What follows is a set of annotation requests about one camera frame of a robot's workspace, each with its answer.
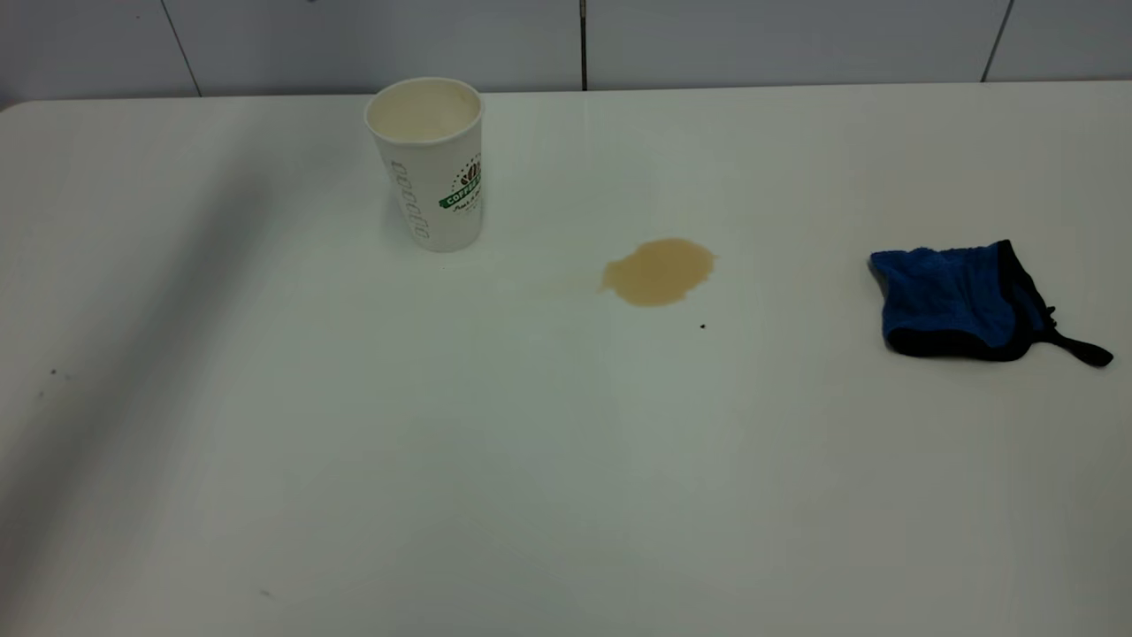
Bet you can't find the white paper coffee cup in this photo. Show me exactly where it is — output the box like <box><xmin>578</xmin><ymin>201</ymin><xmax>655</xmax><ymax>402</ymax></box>
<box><xmin>364</xmin><ymin>77</ymin><xmax>486</xmax><ymax>254</ymax></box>

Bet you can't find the blue cloth with black trim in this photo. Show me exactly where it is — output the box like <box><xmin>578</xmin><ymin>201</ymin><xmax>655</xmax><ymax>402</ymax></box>
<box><xmin>869</xmin><ymin>239</ymin><xmax>1114</xmax><ymax>369</ymax></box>

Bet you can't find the brown coffee spill puddle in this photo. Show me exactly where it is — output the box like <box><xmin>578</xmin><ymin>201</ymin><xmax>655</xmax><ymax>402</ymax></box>
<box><xmin>601</xmin><ymin>237</ymin><xmax>716</xmax><ymax>309</ymax></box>

